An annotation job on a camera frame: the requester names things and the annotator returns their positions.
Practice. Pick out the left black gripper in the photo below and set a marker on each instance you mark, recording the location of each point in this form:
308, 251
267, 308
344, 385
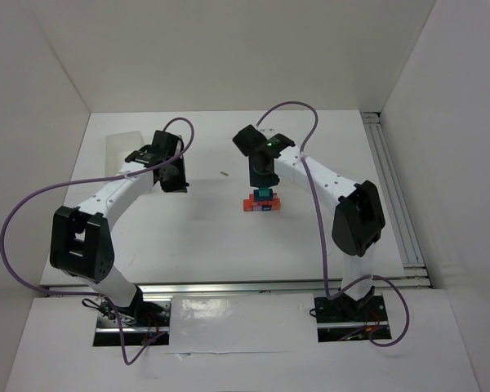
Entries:
173, 181

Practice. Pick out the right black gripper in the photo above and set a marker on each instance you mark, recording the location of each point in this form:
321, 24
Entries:
263, 180

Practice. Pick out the teal wood block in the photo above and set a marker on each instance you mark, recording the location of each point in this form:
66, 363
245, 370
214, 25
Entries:
264, 192

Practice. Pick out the orange wood block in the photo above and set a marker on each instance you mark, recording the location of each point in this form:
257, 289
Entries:
277, 206

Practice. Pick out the white plastic bin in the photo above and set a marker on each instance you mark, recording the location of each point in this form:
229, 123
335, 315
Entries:
117, 147

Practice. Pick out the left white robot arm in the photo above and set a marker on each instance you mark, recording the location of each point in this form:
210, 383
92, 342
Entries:
81, 243

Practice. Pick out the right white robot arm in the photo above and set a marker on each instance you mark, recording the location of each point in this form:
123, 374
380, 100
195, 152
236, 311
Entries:
357, 214

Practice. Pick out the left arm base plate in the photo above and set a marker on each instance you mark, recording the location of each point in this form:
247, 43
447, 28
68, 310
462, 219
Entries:
150, 328

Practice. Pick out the aluminium rail front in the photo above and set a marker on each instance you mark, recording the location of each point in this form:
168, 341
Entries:
245, 287

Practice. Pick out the aluminium rail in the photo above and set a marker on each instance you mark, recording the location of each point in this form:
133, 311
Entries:
409, 250
245, 287

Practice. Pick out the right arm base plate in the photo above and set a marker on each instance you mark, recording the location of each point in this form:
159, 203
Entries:
335, 324

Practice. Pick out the aluminium rail right side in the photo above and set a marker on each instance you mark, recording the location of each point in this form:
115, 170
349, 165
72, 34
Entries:
409, 250

